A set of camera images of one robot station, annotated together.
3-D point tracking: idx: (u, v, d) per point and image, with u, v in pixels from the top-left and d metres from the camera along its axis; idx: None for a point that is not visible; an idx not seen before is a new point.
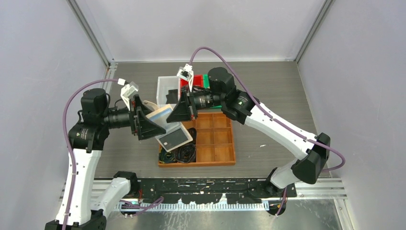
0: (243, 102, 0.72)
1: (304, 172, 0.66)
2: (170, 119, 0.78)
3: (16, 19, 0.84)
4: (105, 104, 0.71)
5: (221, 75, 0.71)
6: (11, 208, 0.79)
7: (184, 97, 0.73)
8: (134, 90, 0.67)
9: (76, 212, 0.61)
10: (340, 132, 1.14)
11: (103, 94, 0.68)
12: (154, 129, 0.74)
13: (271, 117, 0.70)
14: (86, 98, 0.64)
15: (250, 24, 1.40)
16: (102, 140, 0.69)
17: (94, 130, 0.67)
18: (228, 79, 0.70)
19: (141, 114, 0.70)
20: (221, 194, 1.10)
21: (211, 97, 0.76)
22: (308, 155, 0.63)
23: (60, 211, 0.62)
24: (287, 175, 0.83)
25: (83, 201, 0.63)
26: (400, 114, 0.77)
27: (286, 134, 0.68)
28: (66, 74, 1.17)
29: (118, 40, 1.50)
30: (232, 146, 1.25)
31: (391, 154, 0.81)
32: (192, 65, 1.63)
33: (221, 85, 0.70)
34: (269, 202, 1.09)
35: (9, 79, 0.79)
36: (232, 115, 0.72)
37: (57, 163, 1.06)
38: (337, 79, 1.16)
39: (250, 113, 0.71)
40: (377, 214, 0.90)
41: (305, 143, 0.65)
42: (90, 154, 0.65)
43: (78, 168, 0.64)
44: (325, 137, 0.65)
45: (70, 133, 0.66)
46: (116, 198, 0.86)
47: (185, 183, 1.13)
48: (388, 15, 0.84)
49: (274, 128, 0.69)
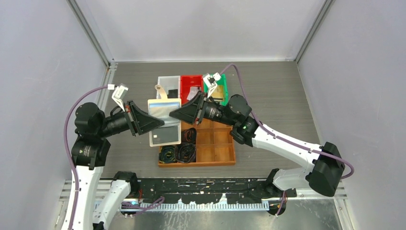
0: (247, 126, 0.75)
1: (320, 186, 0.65)
2: (172, 115, 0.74)
3: (15, 18, 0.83)
4: (100, 118, 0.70)
5: (240, 105, 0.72)
6: (13, 208, 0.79)
7: (199, 102, 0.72)
8: (125, 90, 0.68)
9: (79, 229, 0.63)
10: (340, 132, 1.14)
11: (96, 112, 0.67)
12: (152, 121, 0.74)
13: (274, 135, 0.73)
14: (80, 121, 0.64)
15: (250, 24, 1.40)
16: (104, 154, 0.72)
17: (95, 146, 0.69)
18: (246, 111, 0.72)
19: (136, 108, 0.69)
20: (221, 194, 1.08)
21: (221, 115, 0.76)
22: (315, 166, 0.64)
23: (63, 226, 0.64)
24: (295, 181, 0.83)
25: (85, 216, 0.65)
26: (400, 115, 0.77)
27: (291, 149, 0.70)
28: (66, 74, 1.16)
29: (118, 39, 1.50)
30: (232, 146, 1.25)
31: (390, 154, 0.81)
32: (192, 65, 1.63)
33: (240, 117, 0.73)
34: (269, 202, 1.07)
35: (9, 79, 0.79)
36: (239, 139, 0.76)
37: (57, 163, 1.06)
38: (337, 79, 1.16)
39: (254, 134, 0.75)
40: (376, 214, 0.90)
41: (310, 154, 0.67)
42: (93, 171, 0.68)
43: (80, 185, 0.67)
44: (331, 146, 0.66)
45: (72, 151, 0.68)
46: (117, 208, 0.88)
47: (185, 182, 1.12)
48: (388, 15, 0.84)
49: (279, 145, 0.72)
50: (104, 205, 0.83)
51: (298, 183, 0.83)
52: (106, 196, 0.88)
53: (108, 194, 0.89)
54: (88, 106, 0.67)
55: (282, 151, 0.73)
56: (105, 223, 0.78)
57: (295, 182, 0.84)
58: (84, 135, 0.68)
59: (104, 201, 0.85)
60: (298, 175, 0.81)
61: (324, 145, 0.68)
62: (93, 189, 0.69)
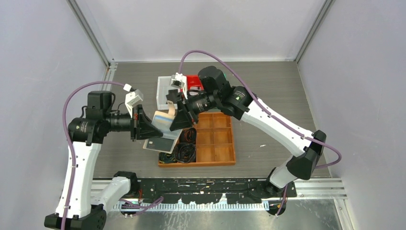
0: (240, 97, 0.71)
1: (299, 169, 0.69)
2: (173, 127, 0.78)
3: (15, 18, 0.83)
4: (109, 104, 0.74)
5: (211, 72, 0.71)
6: (12, 208, 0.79)
7: (181, 105, 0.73)
8: (139, 99, 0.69)
9: (76, 205, 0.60)
10: (340, 132, 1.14)
11: (109, 93, 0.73)
12: (152, 132, 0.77)
13: (269, 113, 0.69)
14: (93, 94, 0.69)
15: (250, 24, 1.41)
16: (101, 134, 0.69)
17: (94, 122, 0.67)
18: (216, 74, 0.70)
19: (142, 117, 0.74)
20: (221, 194, 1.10)
21: (207, 98, 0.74)
22: (305, 154, 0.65)
23: (59, 204, 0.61)
24: (284, 174, 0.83)
25: (83, 193, 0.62)
26: (399, 115, 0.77)
27: (284, 132, 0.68)
28: (66, 74, 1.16)
29: (118, 40, 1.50)
30: (232, 146, 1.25)
31: (390, 154, 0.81)
32: (192, 65, 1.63)
33: (212, 82, 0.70)
34: (269, 202, 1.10)
35: (9, 79, 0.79)
36: (230, 111, 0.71)
37: (57, 163, 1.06)
38: (337, 79, 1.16)
39: (247, 109, 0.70)
40: (376, 214, 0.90)
41: (303, 141, 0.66)
42: (90, 146, 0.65)
43: (77, 161, 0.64)
44: (322, 134, 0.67)
45: (70, 127, 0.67)
46: (116, 195, 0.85)
47: (185, 182, 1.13)
48: (388, 15, 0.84)
49: (272, 125, 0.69)
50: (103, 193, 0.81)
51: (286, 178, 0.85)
52: (107, 187, 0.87)
53: (109, 186, 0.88)
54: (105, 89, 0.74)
55: (275, 133, 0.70)
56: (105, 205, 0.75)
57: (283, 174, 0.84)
58: (89, 113, 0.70)
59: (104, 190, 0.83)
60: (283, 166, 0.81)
61: (315, 133, 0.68)
62: (90, 166, 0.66)
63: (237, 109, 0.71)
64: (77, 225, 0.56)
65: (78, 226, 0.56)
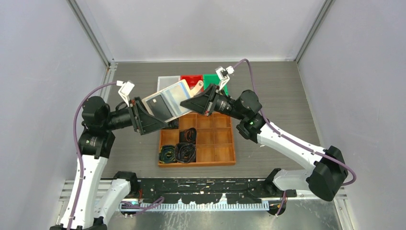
0: (254, 122, 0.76)
1: (320, 189, 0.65)
2: (184, 104, 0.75)
3: (15, 18, 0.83)
4: (106, 112, 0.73)
5: (251, 100, 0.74)
6: (13, 208, 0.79)
7: (212, 92, 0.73)
8: (130, 87, 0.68)
9: (81, 216, 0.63)
10: (340, 132, 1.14)
11: (102, 106, 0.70)
12: (154, 122, 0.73)
13: (279, 133, 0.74)
14: (87, 113, 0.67)
15: (250, 24, 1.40)
16: (110, 145, 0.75)
17: (103, 138, 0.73)
18: (256, 107, 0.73)
19: (140, 106, 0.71)
20: (221, 194, 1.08)
21: (231, 109, 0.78)
22: (317, 168, 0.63)
23: (64, 214, 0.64)
24: (296, 182, 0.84)
25: (87, 204, 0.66)
26: (400, 115, 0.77)
27: (295, 149, 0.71)
28: (66, 74, 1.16)
29: (118, 39, 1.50)
30: (232, 146, 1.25)
31: (391, 154, 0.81)
32: (192, 65, 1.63)
33: (249, 112, 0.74)
34: (269, 202, 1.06)
35: (8, 79, 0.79)
36: (244, 133, 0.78)
37: (57, 163, 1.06)
38: (337, 79, 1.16)
39: (260, 130, 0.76)
40: (376, 214, 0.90)
41: (313, 155, 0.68)
42: (98, 160, 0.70)
43: (85, 173, 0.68)
44: (336, 151, 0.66)
45: (80, 141, 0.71)
46: (116, 202, 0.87)
47: (184, 182, 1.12)
48: (388, 15, 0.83)
49: (284, 144, 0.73)
50: (104, 202, 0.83)
51: (297, 184, 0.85)
52: (106, 193, 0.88)
53: (108, 192, 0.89)
54: (95, 99, 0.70)
55: (286, 151, 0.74)
56: (104, 218, 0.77)
57: (295, 182, 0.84)
58: (91, 127, 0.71)
59: (103, 197, 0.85)
60: (298, 177, 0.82)
61: (328, 149, 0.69)
62: (96, 178, 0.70)
63: (252, 134, 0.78)
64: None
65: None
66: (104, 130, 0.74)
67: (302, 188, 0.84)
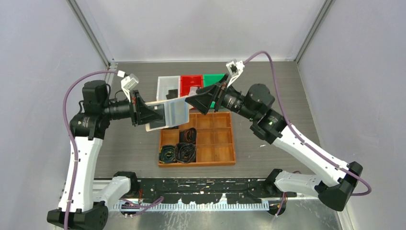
0: (273, 122, 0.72)
1: (331, 200, 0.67)
2: (189, 101, 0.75)
3: (15, 19, 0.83)
4: (106, 95, 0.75)
5: (264, 95, 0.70)
6: (12, 208, 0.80)
7: (215, 91, 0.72)
8: (135, 82, 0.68)
9: (79, 199, 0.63)
10: (341, 132, 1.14)
11: (104, 85, 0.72)
12: (152, 115, 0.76)
13: (302, 141, 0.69)
14: (86, 87, 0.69)
15: (249, 24, 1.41)
16: (103, 128, 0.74)
17: (95, 119, 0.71)
18: (269, 101, 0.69)
19: (141, 101, 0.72)
20: (221, 194, 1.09)
21: (240, 105, 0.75)
22: (340, 185, 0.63)
23: (62, 198, 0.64)
24: (299, 187, 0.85)
25: (85, 188, 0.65)
26: (399, 115, 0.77)
27: (318, 161, 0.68)
28: (66, 74, 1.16)
29: (118, 39, 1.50)
30: (232, 146, 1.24)
31: (391, 154, 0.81)
32: (192, 65, 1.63)
33: (261, 106, 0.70)
34: (269, 202, 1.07)
35: (9, 80, 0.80)
36: (261, 134, 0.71)
37: (57, 163, 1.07)
38: (337, 80, 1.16)
39: (281, 134, 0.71)
40: (376, 214, 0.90)
41: (337, 171, 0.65)
42: (92, 141, 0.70)
43: (80, 155, 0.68)
44: (358, 167, 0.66)
45: (72, 123, 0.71)
46: (117, 194, 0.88)
47: (184, 182, 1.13)
48: (388, 15, 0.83)
49: (305, 153, 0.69)
50: (104, 191, 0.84)
51: (304, 190, 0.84)
52: (107, 186, 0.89)
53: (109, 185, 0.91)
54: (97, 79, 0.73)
55: (307, 160, 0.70)
56: (106, 202, 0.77)
57: (299, 188, 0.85)
58: (88, 107, 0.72)
59: (105, 188, 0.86)
60: (306, 183, 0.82)
61: (352, 166, 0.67)
62: (92, 160, 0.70)
63: (269, 134, 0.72)
64: (81, 218, 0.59)
65: (81, 220, 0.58)
66: (99, 112, 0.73)
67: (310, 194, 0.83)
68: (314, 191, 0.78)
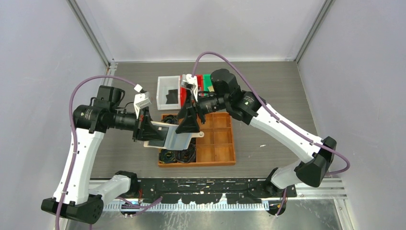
0: (249, 102, 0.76)
1: (309, 177, 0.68)
2: (180, 129, 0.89)
3: (15, 18, 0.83)
4: (118, 100, 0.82)
5: (224, 77, 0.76)
6: (12, 208, 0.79)
7: (191, 110, 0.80)
8: (147, 102, 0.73)
9: (73, 191, 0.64)
10: (341, 132, 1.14)
11: (119, 90, 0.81)
12: (153, 134, 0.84)
13: (277, 119, 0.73)
14: (104, 86, 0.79)
15: (249, 25, 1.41)
16: (105, 122, 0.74)
17: (98, 111, 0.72)
18: (229, 79, 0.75)
19: (148, 120, 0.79)
20: (221, 194, 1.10)
21: (217, 101, 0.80)
22: (314, 159, 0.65)
23: (57, 189, 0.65)
24: (289, 177, 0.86)
25: (81, 180, 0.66)
26: (399, 115, 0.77)
27: (293, 137, 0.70)
28: (66, 74, 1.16)
29: (118, 39, 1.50)
30: (232, 146, 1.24)
31: (391, 154, 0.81)
32: (192, 65, 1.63)
33: (224, 85, 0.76)
34: (269, 202, 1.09)
35: (9, 79, 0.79)
36: (238, 115, 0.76)
37: (56, 163, 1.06)
38: (337, 80, 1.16)
39: (256, 114, 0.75)
40: (376, 214, 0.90)
41: (312, 146, 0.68)
42: (93, 134, 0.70)
43: (79, 147, 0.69)
44: (332, 141, 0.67)
45: (75, 113, 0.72)
46: (116, 191, 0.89)
47: (185, 182, 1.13)
48: (388, 15, 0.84)
49: (279, 130, 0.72)
50: (103, 186, 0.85)
51: (291, 178, 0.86)
52: (107, 182, 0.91)
53: (109, 181, 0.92)
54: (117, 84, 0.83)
55: (283, 138, 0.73)
56: (103, 196, 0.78)
57: (288, 178, 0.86)
58: (98, 104, 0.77)
59: (106, 183, 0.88)
60: (290, 169, 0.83)
61: (326, 140, 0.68)
62: (91, 154, 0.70)
63: (246, 114, 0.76)
64: (73, 211, 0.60)
65: (73, 213, 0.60)
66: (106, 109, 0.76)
67: (298, 181, 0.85)
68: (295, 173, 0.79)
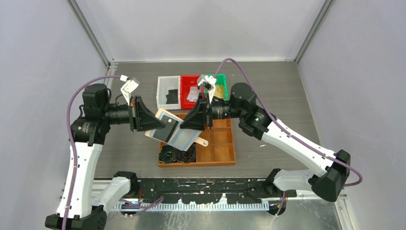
0: (260, 118, 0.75)
1: (324, 191, 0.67)
2: (184, 125, 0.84)
3: (15, 19, 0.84)
4: (106, 100, 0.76)
5: (244, 92, 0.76)
6: (13, 209, 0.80)
7: (203, 108, 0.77)
8: (134, 86, 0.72)
9: (77, 206, 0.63)
10: (341, 132, 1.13)
11: (105, 89, 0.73)
12: (153, 122, 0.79)
13: (288, 133, 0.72)
14: (88, 93, 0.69)
15: (249, 24, 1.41)
16: (103, 133, 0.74)
17: (95, 124, 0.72)
18: (250, 97, 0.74)
19: (140, 104, 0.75)
20: (221, 194, 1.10)
21: (229, 109, 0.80)
22: (327, 174, 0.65)
23: (60, 203, 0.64)
24: (297, 184, 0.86)
25: (84, 194, 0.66)
26: (399, 115, 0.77)
27: (305, 152, 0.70)
28: (66, 74, 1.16)
29: (118, 39, 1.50)
30: (232, 146, 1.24)
31: (391, 154, 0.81)
32: (192, 65, 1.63)
33: (244, 102, 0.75)
34: (269, 202, 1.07)
35: (9, 79, 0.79)
36: (249, 131, 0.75)
37: (57, 163, 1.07)
38: (337, 79, 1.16)
39: (267, 130, 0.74)
40: (376, 214, 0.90)
41: (324, 160, 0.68)
42: (92, 146, 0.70)
43: (79, 161, 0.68)
44: (345, 155, 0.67)
45: (72, 127, 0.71)
46: (116, 196, 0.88)
47: (185, 182, 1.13)
48: (387, 15, 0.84)
49: (292, 145, 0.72)
50: (104, 194, 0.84)
51: (298, 185, 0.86)
52: (107, 187, 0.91)
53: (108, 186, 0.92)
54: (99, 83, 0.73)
55: (295, 153, 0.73)
56: (105, 206, 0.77)
57: (296, 184, 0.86)
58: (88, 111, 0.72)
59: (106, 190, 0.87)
60: (301, 178, 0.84)
61: (338, 154, 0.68)
62: (92, 166, 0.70)
63: (257, 131, 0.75)
64: (78, 224, 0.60)
65: (78, 226, 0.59)
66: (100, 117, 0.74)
67: (305, 189, 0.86)
68: (309, 185, 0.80)
